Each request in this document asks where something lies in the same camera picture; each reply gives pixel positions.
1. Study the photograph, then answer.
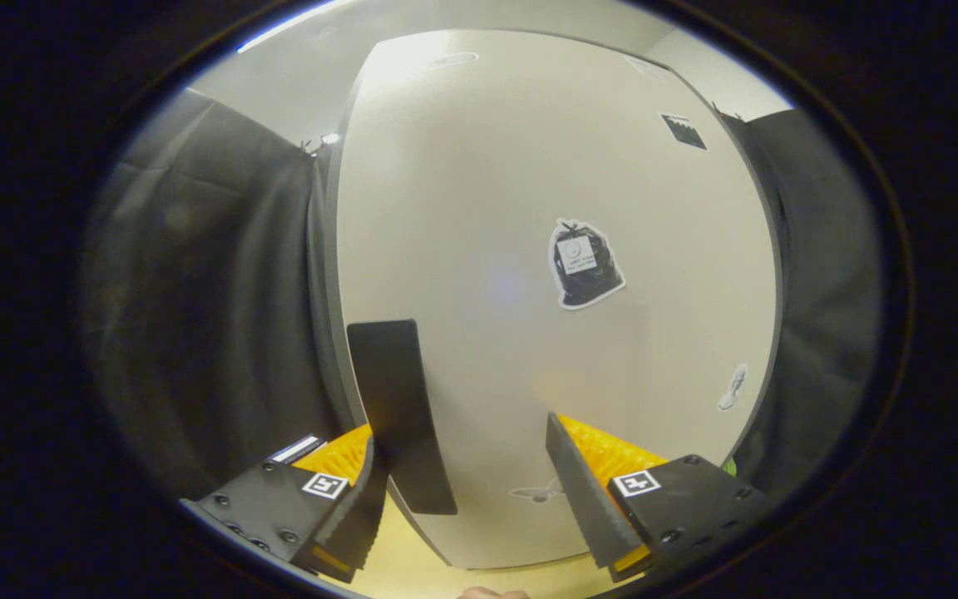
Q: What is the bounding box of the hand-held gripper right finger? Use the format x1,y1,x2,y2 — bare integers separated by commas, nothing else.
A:
546,412,779,583

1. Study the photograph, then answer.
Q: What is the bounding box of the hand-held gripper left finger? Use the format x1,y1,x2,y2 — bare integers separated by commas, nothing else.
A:
180,423,388,585

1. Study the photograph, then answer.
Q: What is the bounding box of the black door handle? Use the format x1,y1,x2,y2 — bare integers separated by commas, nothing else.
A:
346,319,459,517

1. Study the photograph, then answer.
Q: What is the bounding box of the grey shoe cabinet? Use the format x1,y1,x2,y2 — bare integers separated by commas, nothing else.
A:
323,25,786,573

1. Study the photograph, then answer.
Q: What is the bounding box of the white shoe cabinet door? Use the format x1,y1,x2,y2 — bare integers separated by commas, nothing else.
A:
336,29,782,571

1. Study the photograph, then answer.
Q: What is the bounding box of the small stack of books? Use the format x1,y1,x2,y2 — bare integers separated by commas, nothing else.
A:
269,433,328,465

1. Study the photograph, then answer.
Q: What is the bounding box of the black backdrop cloth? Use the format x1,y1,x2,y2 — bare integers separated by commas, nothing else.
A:
84,87,887,500

